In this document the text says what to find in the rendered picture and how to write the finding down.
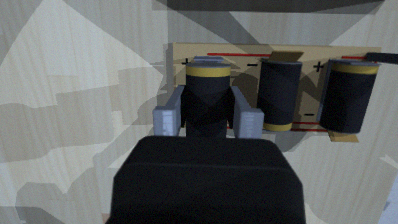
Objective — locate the black battery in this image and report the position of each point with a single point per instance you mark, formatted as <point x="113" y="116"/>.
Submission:
<point x="347" y="97"/>
<point x="207" y="95"/>
<point x="277" y="93"/>

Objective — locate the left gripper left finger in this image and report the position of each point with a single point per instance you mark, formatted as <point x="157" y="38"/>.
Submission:
<point x="168" y="119"/>

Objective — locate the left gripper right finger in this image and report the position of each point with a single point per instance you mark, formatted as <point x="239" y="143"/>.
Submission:
<point x="246" y="122"/>

